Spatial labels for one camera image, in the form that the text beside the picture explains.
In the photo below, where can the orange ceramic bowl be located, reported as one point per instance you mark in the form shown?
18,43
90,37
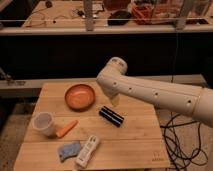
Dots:
80,97

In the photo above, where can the black rectangular case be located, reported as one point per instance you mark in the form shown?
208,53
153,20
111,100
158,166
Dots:
111,116

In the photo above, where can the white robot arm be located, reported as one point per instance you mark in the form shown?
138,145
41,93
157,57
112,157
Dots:
192,101

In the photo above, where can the white remote controller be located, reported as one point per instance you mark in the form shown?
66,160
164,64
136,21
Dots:
86,152

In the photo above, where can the orange carrot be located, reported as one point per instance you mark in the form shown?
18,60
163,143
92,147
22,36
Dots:
63,131

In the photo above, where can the metal clamp at left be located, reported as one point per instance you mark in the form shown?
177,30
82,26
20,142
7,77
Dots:
10,81

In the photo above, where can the blue sponge cloth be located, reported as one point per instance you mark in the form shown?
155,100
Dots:
69,150

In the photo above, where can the white plastic cup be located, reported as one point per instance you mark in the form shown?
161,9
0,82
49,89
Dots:
43,122

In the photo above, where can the grey metal post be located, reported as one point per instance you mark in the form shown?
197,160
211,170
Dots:
87,4

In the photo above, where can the orange crate on bench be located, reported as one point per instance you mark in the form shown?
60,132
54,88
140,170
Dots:
142,15

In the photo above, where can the black object on bench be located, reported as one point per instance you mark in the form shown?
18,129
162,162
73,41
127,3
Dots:
120,17

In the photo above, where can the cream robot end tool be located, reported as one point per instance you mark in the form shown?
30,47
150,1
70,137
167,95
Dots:
115,100

